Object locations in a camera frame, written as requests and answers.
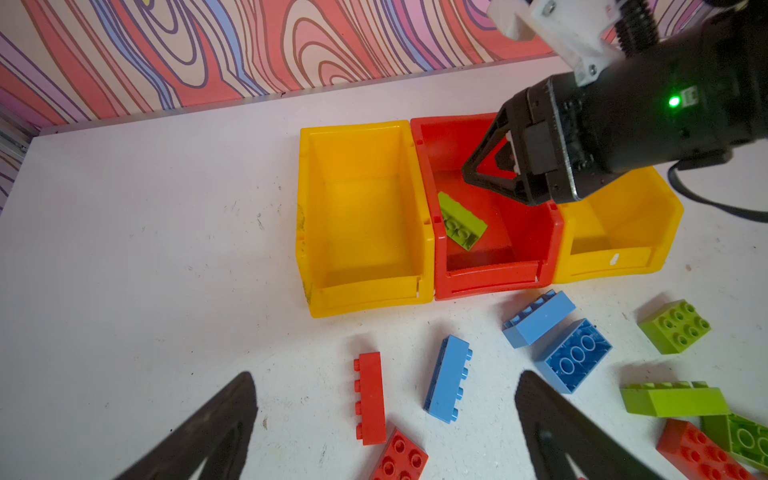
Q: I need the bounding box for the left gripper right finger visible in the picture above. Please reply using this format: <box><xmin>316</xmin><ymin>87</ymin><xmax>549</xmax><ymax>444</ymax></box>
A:
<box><xmin>515</xmin><ymin>370</ymin><xmax>659</xmax><ymax>479</ymax></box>

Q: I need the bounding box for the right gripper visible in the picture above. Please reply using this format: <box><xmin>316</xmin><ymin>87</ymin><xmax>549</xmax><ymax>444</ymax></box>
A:
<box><xmin>462</xmin><ymin>73</ymin><xmax>606</xmax><ymax>206</ymax></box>

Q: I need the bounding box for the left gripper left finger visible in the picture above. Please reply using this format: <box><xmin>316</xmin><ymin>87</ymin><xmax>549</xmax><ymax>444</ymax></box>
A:
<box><xmin>119</xmin><ymin>371</ymin><xmax>258</xmax><ymax>479</ymax></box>

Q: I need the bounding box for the green lego side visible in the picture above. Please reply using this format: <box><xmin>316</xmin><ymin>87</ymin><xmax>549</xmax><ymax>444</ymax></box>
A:
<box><xmin>620</xmin><ymin>381</ymin><xmax>731</xmax><ymax>418</ymax></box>

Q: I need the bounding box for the red lego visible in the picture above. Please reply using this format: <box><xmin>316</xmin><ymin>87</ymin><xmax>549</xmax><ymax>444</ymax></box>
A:
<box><xmin>656</xmin><ymin>419</ymin><xmax>755</xmax><ymax>480</ymax></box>
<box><xmin>353</xmin><ymin>352</ymin><xmax>387</xmax><ymax>446</ymax></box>
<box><xmin>369</xmin><ymin>428</ymin><xmax>429</xmax><ymax>480</ymax></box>

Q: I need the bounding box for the green lego square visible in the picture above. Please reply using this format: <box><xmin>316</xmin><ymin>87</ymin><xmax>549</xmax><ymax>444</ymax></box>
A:
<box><xmin>639</xmin><ymin>300</ymin><xmax>711</xmax><ymax>355</ymax></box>

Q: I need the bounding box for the green lego tall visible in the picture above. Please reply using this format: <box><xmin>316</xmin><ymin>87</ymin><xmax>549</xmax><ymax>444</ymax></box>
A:
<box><xmin>701</xmin><ymin>413</ymin><xmax>767</xmax><ymax>473</ymax></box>

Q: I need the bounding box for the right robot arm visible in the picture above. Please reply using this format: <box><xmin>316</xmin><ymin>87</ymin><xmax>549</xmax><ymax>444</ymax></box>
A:
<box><xmin>463</xmin><ymin>1</ymin><xmax>767</xmax><ymax>206</ymax></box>

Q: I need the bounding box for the red middle bin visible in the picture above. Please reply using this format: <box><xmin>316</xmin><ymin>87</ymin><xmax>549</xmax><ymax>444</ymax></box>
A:
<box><xmin>410</xmin><ymin>113</ymin><xmax>564</xmax><ymax>300</ymax></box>

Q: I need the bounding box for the blue lego underside up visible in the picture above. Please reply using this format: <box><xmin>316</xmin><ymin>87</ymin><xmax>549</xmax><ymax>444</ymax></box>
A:
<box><xmin>534</xmin><ymin>319</ymin><xmax>612</xmax><ymax>394</ymax></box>

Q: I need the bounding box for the blue lego studs up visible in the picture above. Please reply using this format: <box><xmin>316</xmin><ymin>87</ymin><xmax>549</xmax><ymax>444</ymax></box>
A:
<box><xmin>503</xmin><ymin>290</ymin><xmax>576</xmax><ymax>349</ymax></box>

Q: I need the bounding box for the blue lego tilted near bins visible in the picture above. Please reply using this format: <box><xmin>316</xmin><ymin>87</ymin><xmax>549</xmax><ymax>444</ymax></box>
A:
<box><xmin>423</xmin><ymin>335</ymin><xmax>473</xmax><ymax>424</ymax></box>

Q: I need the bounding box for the right yellow bin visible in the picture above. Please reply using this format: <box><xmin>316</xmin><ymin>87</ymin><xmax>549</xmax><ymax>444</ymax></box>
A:
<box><xmin>554</xmin><ymin>167</ymin><xmax>684</xmax><ymax>284</ymax></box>

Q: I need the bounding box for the yellow bin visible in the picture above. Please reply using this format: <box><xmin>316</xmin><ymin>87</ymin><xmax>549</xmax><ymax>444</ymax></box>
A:
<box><xmin>296</xmin><ymin>121</ymin><xmax>436</xmax><ymax>318</ymax></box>
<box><xmin>554</xmin><ymin>167</ymin><xmax>684</xmax><ymax>284</ymax></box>

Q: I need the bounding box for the left yellow bin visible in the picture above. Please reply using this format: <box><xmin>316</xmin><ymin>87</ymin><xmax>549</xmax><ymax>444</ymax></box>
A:
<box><xmin>296</xmin><ymin>121</ymin><xmax>436</xmax><ymax>318</ymax></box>

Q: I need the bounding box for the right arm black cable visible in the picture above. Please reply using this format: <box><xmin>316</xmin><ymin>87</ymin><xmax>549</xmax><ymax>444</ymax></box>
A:
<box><xmin>667</xmin><ymin>160</ymin><xmax>768</xmax><ymax>224</ymax></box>

